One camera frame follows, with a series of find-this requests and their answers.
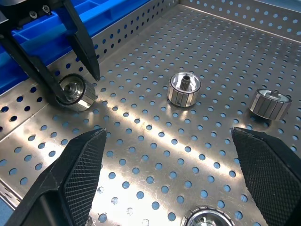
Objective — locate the perforated steel tray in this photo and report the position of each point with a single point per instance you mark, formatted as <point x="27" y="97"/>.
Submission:
<point x="164" y="141"/>

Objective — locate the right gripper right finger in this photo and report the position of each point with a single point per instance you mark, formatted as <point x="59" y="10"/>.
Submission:
<point x="270" y="174"/>

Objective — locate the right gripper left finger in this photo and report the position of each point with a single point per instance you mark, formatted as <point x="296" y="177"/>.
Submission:
<point x="77" y="169"/>

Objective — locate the ribbed metal roller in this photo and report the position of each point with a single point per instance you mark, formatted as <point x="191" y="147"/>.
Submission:
<point x="178" y="97"/>
<point x="81" y="95"/>
<point x="207" y="217"/>
<point x="268" y="108"/>

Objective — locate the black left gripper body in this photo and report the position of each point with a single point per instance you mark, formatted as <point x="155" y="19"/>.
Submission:
<point x="26" y="9"/>

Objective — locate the blue plastic compartment tray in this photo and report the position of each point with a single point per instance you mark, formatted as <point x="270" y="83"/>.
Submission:
<point x="113" y="13"/>

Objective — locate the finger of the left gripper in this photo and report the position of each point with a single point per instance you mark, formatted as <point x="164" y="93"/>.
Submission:
<point x="35" y="68"/>
<point x="82" y="40"/>

